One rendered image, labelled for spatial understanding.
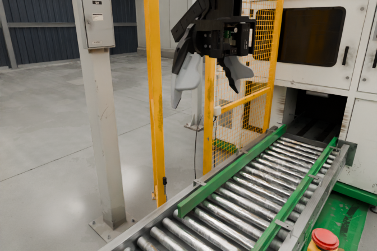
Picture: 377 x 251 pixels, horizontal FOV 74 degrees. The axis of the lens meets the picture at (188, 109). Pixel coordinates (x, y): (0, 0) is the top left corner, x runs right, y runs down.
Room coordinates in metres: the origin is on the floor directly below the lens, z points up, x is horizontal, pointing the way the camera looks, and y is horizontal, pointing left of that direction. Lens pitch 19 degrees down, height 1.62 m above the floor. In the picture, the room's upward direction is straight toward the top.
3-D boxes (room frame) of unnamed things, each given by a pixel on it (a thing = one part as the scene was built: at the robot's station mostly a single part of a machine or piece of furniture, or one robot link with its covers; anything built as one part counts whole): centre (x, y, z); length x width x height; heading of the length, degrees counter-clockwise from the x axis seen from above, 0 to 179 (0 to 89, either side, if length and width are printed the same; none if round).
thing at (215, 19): (0.41, -0.05, 1.63); 0.09 x 0.08 x 0.12; 37
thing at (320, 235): (0.56, -0.40, 1.02); 0.07 x 0.07 x 0.04
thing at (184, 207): (1.78, -0.44, 0.60); 1.60 x 0.10 x 0.09; 139
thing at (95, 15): (1.61, 0.56, 1.62); 0.20 x 0.05 x 0.30; 139
